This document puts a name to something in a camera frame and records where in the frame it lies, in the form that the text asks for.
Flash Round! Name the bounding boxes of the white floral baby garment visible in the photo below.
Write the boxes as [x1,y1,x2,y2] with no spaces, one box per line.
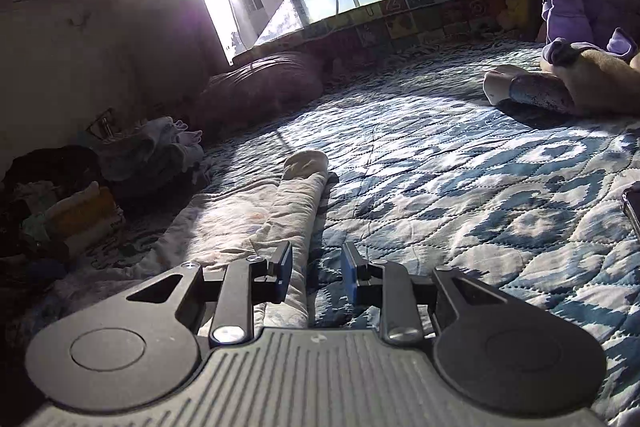
[24,150,329,335]

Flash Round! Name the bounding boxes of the stack of folded grey clothes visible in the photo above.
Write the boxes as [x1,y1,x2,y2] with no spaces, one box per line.
[94,116,204,200]

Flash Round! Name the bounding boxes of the orange and pink folded clothes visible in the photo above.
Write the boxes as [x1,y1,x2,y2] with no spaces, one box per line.
[22,181,125,258]

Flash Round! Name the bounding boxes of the blue white patterned quilt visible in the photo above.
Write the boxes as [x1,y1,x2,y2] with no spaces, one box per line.
[205,40,639,426]

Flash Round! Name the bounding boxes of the purple pillow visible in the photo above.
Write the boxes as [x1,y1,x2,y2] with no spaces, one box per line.
[189,52,323,139]

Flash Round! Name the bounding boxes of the white grey sock garment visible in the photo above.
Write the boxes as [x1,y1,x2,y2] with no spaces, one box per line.
[483,65,576,114]

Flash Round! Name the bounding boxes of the smartphone on bed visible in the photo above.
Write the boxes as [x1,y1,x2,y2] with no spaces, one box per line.
[622,182,640,241]

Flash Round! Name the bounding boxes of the tan brown garment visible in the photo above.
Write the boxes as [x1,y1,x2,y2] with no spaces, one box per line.
[540,50,640,116]

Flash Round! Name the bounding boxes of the purple garment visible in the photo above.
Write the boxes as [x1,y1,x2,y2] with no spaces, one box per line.
[542,0,639,65]

